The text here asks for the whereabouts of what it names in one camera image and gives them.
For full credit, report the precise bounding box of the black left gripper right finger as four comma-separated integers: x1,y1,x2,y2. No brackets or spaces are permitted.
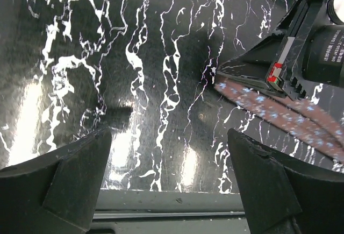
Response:
227,129,343,233

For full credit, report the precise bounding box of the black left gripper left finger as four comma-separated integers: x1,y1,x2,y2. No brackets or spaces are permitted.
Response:
1,128,112,233

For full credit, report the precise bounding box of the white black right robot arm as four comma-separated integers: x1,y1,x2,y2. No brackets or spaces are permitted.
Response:
217,0,343,100

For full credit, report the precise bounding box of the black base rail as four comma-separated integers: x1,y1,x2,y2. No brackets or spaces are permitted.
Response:
89,190,250,233

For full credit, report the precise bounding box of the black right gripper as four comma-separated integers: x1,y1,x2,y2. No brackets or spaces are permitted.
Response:
216,0,343,100

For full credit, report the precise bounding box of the black marbled table mat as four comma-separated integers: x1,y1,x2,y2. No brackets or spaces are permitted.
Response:
1,0,343,194

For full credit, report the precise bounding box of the brown tie with blue flowers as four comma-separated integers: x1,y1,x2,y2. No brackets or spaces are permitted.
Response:
214,76,343,162

